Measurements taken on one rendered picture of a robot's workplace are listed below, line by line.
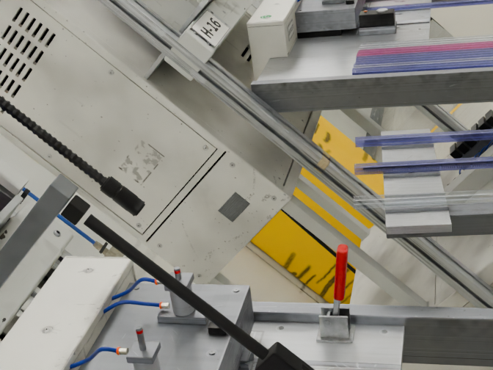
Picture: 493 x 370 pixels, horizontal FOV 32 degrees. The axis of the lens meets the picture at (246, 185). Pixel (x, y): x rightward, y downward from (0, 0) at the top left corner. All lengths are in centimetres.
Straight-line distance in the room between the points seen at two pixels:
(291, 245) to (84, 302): 318
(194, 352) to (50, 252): 25
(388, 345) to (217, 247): 99
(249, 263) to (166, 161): 223
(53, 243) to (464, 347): 47
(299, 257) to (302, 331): 314
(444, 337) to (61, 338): 39
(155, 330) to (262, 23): 107
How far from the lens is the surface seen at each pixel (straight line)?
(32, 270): 95
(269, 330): 93
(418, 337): 93
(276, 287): 398
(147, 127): 175
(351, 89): 163
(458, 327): 92
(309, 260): 405
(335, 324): 89
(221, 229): 181
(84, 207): 54
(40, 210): 55
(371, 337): 91
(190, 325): 85
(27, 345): 84
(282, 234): 400
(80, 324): 85
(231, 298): 88
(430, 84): 161
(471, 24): 528
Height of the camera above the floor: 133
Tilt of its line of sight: 8 degrees down
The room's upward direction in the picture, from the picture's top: 51 degrees counter-clockwise
